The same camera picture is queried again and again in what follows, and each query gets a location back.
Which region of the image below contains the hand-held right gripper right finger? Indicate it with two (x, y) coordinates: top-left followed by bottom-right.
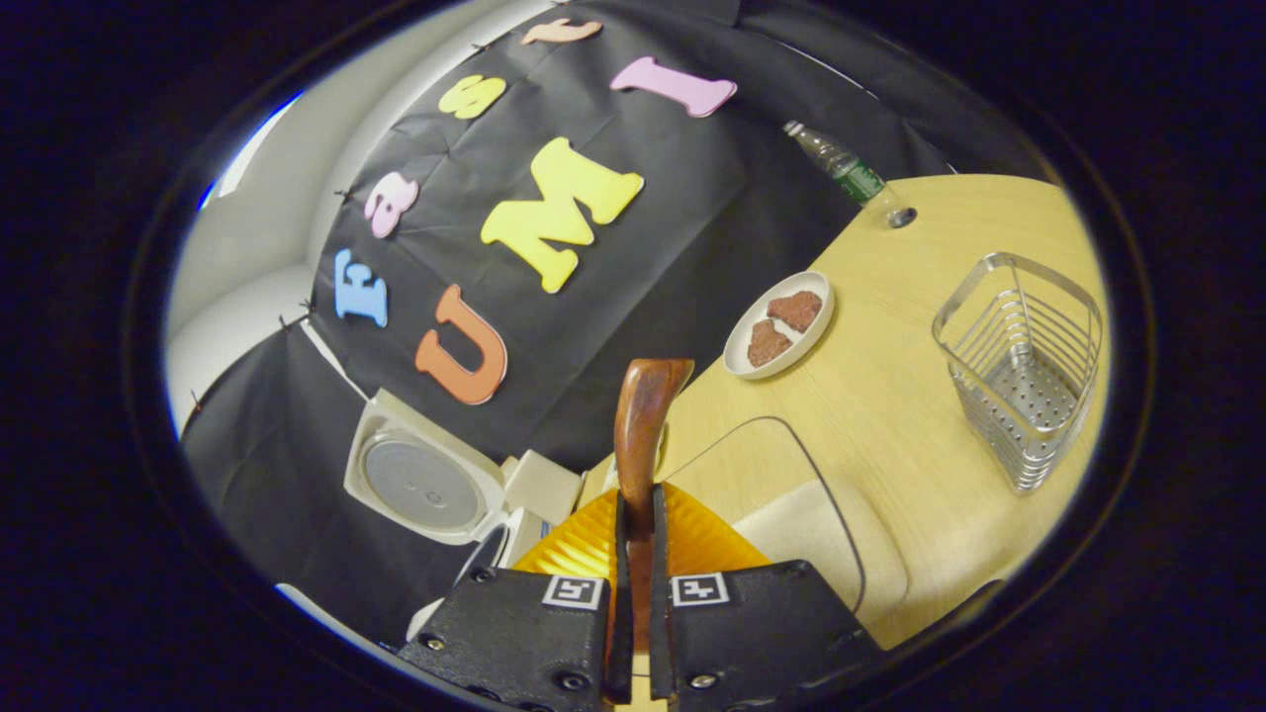
(648, 483), (886, 712)

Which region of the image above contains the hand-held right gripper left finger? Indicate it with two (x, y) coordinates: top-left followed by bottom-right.
(399, 485), (634, 712)

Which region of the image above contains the brown wooden spoon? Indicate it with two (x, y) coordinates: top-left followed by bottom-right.
(611, 358), (695, 654)

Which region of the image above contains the white rice cooker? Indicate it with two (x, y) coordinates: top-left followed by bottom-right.
(343, 388), (550, 644)

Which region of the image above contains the metal wire chopstick holder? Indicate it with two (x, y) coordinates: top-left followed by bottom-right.
(932, 252), (1104, 493)

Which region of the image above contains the white toaster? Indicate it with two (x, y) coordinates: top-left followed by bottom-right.
(502, 450), (585, 525)

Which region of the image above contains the brown meat piece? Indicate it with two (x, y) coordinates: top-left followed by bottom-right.
(747, 318), (794, 369)
(767, 290), (824, 334)

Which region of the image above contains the white round plate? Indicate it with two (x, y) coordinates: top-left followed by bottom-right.
(723, 271), (836, 381)

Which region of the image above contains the green label water bottle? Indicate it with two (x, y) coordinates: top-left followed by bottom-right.
(783, 121), (891, 211)

